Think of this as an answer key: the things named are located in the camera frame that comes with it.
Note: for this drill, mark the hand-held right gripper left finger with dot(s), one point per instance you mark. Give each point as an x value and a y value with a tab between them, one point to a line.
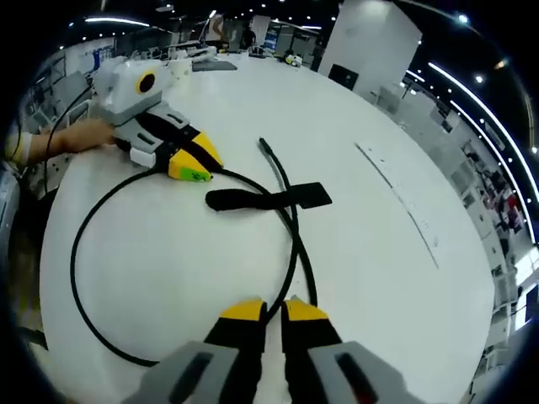
223	362

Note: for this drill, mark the black panel on pillar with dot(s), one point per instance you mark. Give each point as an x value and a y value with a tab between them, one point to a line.
343	76

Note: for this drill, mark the dark grey laptop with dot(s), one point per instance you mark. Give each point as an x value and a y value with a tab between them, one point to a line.
215	66

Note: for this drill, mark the white cup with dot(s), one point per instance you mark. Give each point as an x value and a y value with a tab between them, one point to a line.
179	71

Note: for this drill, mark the white square pillar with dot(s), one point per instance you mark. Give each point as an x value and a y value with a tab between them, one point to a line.
370	38

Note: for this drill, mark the white desk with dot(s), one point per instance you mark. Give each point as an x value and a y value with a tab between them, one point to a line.
358	252

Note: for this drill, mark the person's left hand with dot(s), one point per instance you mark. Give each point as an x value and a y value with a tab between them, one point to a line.
99	134

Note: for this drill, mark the yellow white gadget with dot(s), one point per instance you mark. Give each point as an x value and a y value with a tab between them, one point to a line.
292	60

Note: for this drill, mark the long ceiling light strip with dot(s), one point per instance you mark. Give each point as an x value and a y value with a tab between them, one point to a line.
505	139

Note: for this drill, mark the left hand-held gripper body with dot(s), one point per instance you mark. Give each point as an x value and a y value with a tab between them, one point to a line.
126	92

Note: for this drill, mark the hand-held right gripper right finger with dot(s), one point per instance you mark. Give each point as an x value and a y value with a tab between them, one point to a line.
320	366

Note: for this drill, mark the person's white top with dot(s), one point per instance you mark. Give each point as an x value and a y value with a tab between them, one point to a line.
17	147

